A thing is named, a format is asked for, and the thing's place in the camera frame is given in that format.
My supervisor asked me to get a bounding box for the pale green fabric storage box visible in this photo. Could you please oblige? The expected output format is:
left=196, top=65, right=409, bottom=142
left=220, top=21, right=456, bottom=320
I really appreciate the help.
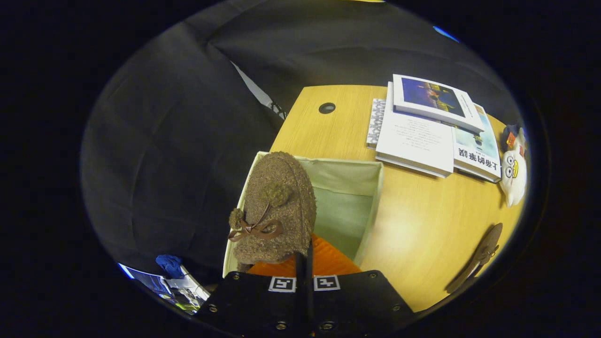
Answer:
left=222, top=150, right=385, bottom=277

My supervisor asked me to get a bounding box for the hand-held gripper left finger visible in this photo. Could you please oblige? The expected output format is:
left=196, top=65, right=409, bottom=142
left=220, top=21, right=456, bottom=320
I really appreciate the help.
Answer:
left=195, top=253, right=309, bottom=338

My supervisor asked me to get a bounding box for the blue cloth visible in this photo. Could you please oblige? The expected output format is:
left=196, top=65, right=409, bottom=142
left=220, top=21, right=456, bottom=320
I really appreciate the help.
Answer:
left=156, top=254, right=186, bottom=279

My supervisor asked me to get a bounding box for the blue photo cover book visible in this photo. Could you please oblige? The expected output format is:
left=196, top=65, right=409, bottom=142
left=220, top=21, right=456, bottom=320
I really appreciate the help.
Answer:
left=393, top=74, right=485, bottom=134

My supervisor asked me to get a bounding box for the brown fuzzy shoe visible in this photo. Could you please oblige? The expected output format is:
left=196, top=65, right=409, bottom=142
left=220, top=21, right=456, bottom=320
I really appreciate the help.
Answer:
left=228, top=151, right=317, bottom=273
left=445, top=223, right=503, bottom=295

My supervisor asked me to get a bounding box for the dark blue penguin plush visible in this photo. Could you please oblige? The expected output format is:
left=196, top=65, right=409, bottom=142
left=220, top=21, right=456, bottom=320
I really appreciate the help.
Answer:
left=501, top=123, right=527, bottom=151

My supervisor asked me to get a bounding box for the white plush toy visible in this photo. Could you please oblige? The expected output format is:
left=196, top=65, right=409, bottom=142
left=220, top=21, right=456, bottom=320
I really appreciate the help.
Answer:
left=499, top=141, right=528, bottom=207

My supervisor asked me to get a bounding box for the black white patterned book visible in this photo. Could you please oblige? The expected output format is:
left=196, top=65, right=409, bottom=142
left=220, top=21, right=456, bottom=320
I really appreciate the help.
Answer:
left=366, top=98, right=387, bottom=149

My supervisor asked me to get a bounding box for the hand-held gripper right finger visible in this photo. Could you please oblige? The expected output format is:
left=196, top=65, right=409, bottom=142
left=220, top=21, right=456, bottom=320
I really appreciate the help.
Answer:
left=306, top=233, right=417, bottom=338

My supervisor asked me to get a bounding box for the plain white cover book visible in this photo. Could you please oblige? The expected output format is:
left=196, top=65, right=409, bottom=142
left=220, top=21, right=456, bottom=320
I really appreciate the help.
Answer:
left=375, top=82, right=455, bottom=178

